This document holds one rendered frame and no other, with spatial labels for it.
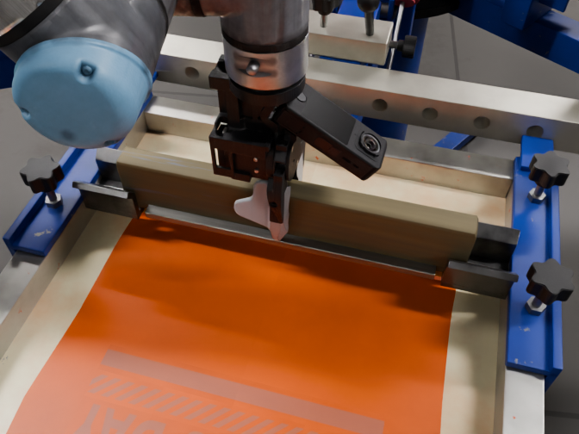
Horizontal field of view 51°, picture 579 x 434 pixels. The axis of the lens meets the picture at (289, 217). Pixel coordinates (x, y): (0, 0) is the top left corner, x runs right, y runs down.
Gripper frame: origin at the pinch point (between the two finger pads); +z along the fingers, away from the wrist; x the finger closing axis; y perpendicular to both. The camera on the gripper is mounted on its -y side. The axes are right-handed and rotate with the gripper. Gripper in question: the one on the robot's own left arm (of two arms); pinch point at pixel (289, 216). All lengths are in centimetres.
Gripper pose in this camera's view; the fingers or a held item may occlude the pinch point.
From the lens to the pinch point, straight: 69.7
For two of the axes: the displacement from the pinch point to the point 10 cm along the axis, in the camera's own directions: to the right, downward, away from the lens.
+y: -9.6, -2.0, 1.7
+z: 0.0, 6.5, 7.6
